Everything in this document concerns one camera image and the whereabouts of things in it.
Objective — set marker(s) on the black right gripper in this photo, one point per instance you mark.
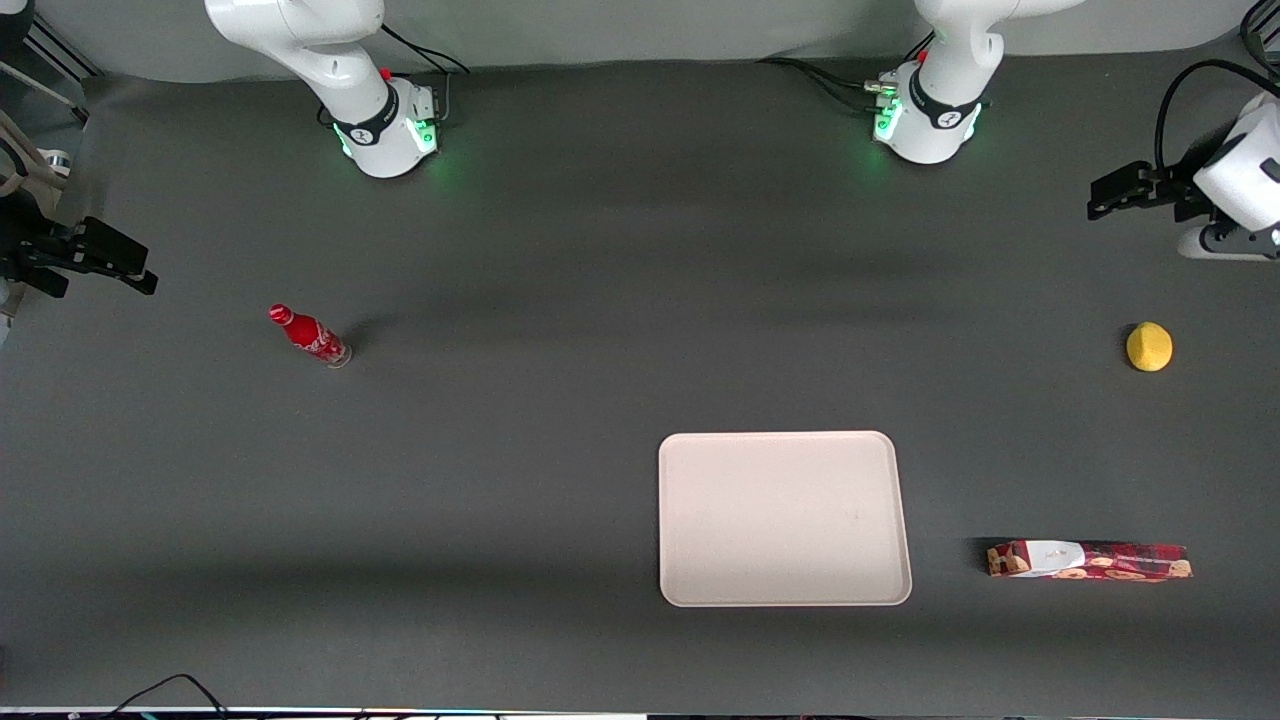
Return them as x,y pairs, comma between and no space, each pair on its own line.
30,250

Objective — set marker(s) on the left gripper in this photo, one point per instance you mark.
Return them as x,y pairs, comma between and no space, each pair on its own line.
1176,190

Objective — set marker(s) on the red cookie box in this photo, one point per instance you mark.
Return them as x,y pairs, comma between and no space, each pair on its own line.
1090,560

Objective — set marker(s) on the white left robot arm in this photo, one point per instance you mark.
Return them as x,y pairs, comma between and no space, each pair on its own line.
950,90

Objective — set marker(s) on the beige plastic tray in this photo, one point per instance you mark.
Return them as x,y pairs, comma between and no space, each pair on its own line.
783,518

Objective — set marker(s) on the yellow lemon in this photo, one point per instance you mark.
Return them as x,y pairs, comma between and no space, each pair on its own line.
1149,347

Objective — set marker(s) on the red cola bottle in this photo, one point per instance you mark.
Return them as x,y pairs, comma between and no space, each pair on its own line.
308,335

